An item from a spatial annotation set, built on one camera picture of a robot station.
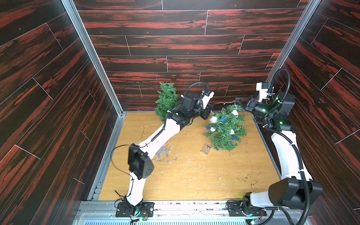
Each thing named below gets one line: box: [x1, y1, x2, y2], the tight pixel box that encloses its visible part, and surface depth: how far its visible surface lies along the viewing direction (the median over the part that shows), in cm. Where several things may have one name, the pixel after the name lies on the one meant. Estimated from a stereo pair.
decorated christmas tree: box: [204, 104, 248, 152], surface depth 79 cm
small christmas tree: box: [154, 81, 180, 122], surface depth 82 cm
